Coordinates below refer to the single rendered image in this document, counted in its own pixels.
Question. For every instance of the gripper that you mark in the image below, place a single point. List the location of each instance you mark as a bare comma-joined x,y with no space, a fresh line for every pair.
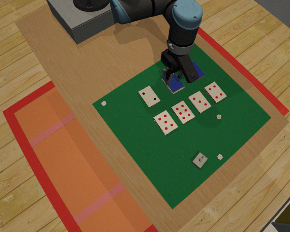
168,59

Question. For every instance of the cream playing card with black pips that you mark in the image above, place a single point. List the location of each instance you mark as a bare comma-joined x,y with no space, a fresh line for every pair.
149,96

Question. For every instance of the green felt card mat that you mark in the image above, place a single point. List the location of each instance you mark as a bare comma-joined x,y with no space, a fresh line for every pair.
167,160

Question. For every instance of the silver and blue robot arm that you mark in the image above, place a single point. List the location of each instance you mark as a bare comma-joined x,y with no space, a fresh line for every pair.
183,16

